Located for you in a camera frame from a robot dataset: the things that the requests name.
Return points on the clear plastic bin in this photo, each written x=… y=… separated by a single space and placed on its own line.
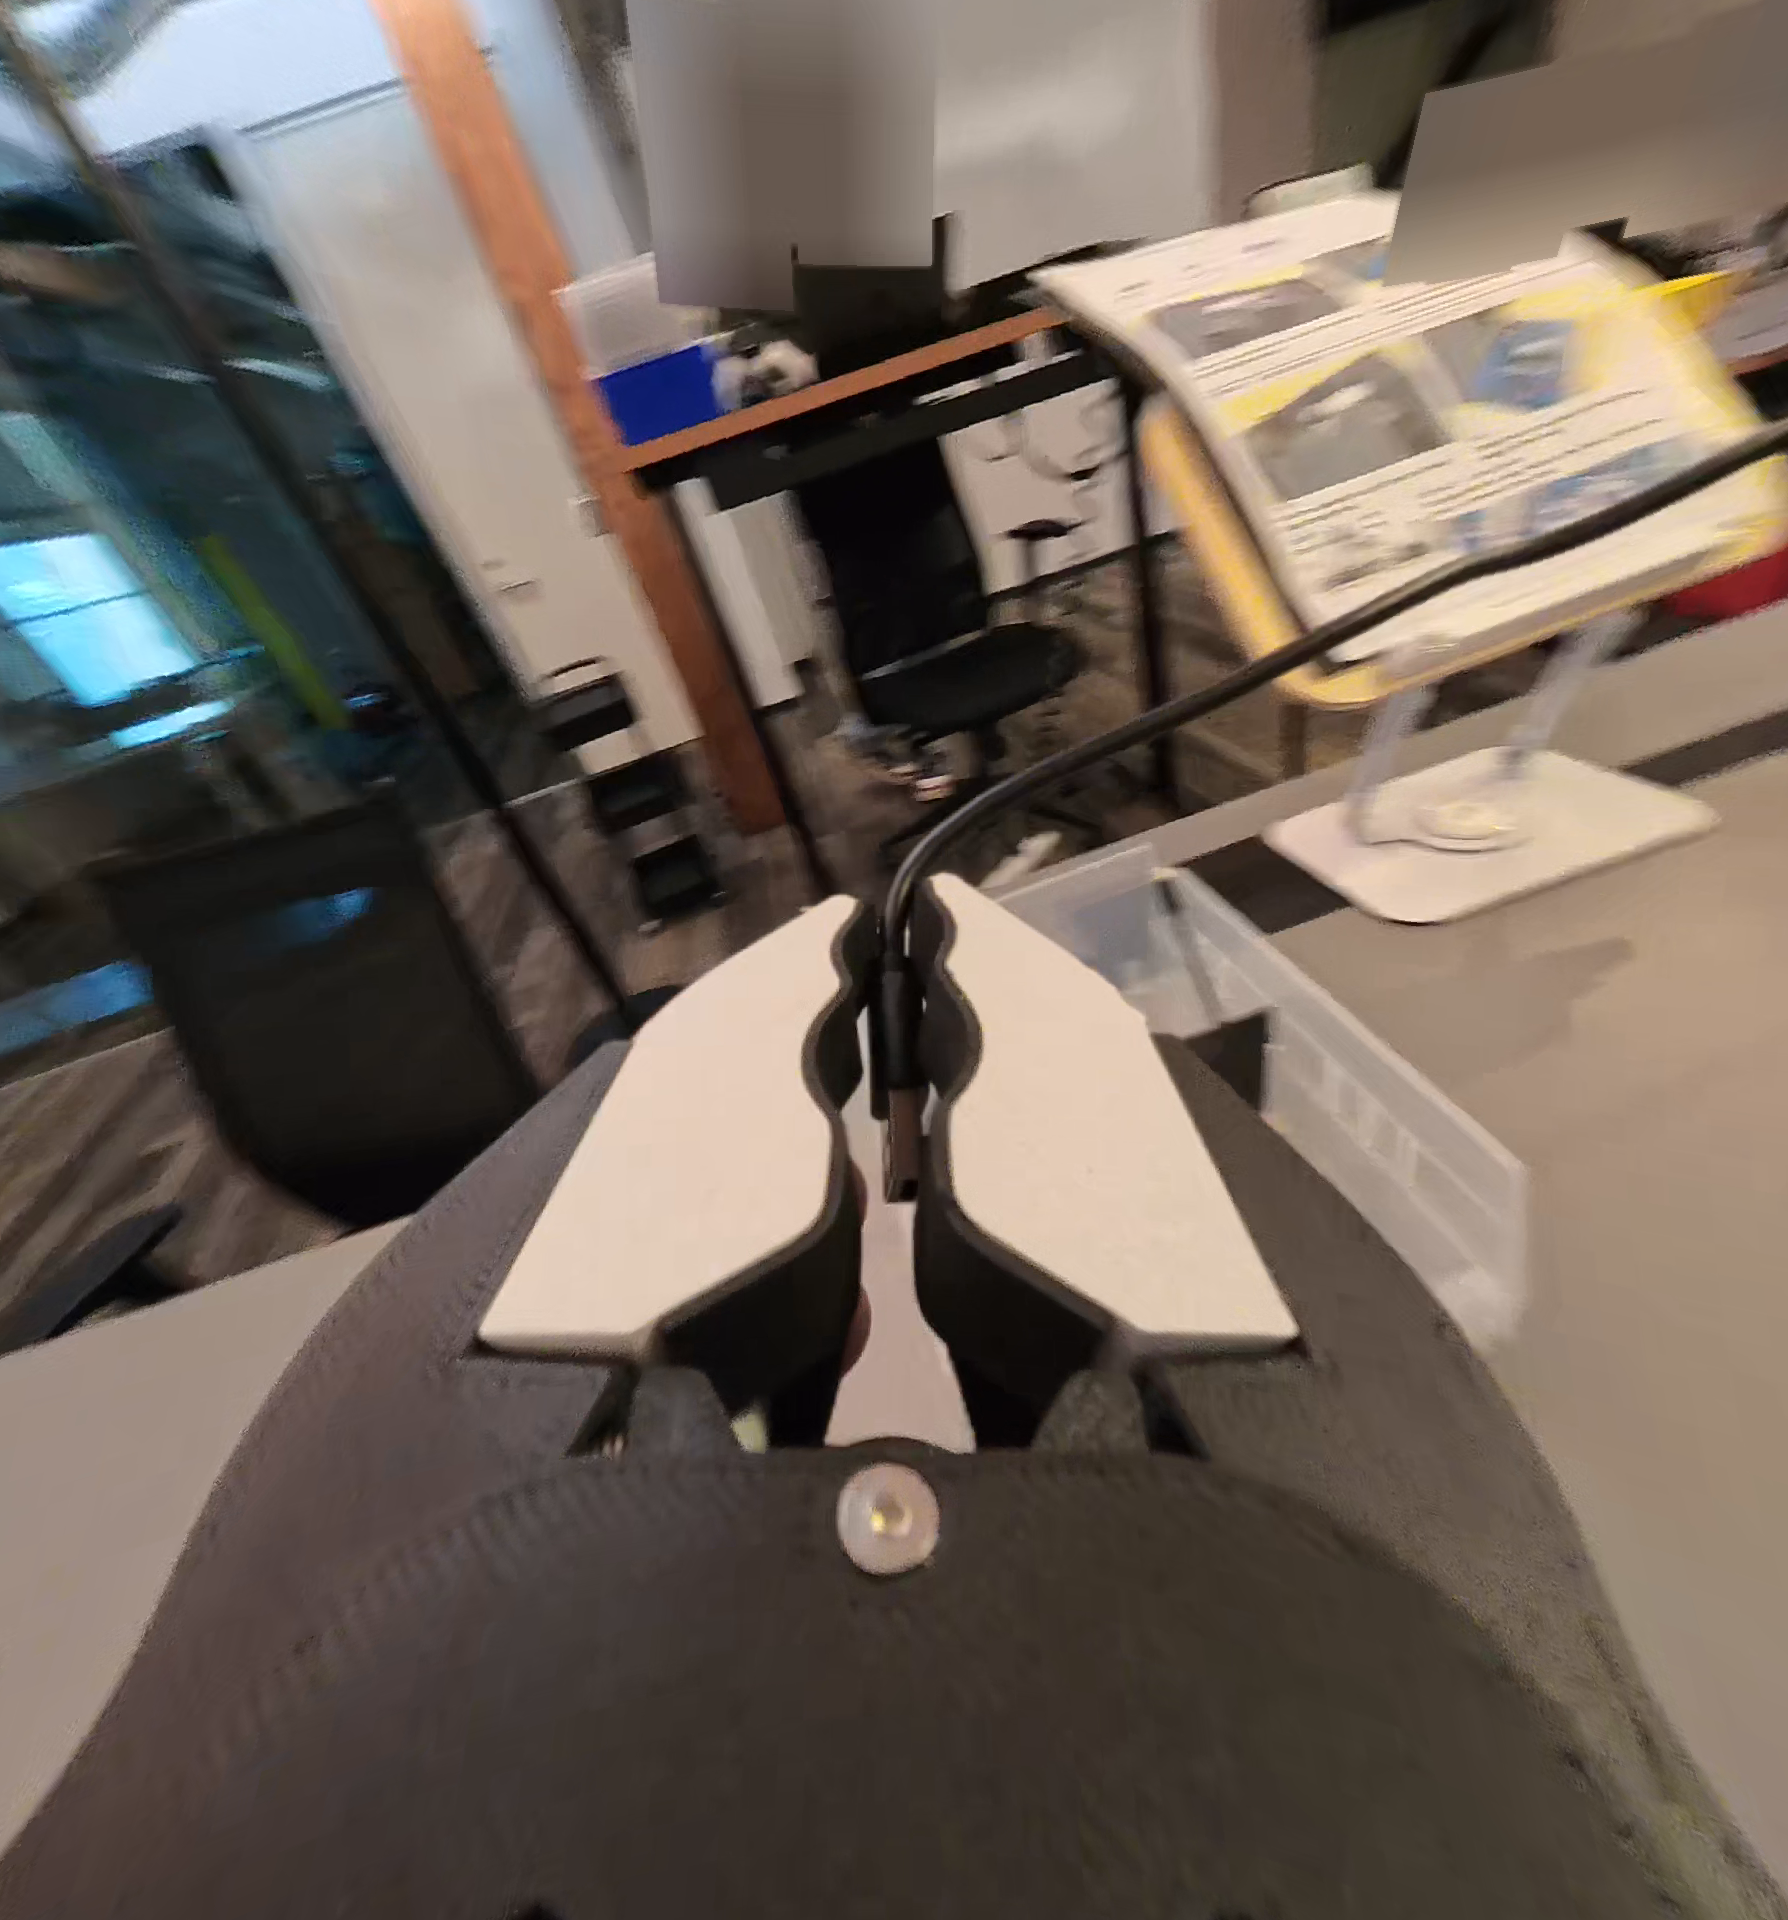
x=1375 y=1111

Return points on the black wheeled bin rack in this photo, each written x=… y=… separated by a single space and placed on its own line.
x=669 y=840

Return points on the black laptop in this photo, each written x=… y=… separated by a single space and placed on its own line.
x=863 y=299

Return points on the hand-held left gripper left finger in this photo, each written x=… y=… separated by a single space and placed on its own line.
x=653 y=1198

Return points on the printed instruction sheet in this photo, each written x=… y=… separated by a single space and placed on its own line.
x=1360 y=421

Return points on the blue plastic bin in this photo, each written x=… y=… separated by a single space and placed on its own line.
x=653 y=393

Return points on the red bag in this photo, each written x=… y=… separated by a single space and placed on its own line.
x=1778 y=570

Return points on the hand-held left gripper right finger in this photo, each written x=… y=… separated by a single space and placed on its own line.
x=1105 y=1198

